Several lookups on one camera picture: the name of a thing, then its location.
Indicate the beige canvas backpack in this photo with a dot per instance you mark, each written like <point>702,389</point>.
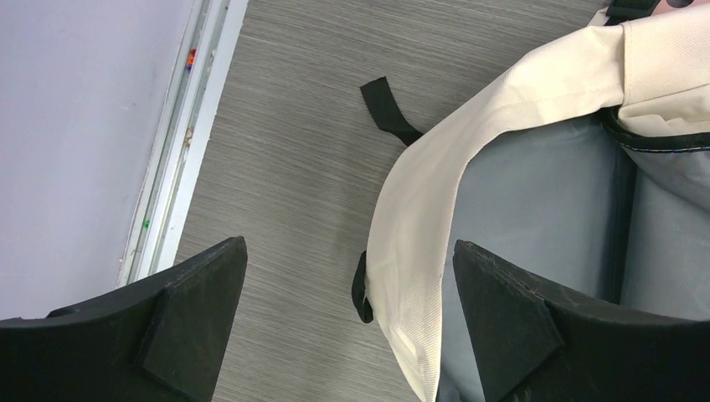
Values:
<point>585,163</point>

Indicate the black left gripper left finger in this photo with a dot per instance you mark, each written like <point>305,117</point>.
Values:
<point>162,338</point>

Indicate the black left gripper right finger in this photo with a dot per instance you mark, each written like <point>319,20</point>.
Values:
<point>536,340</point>

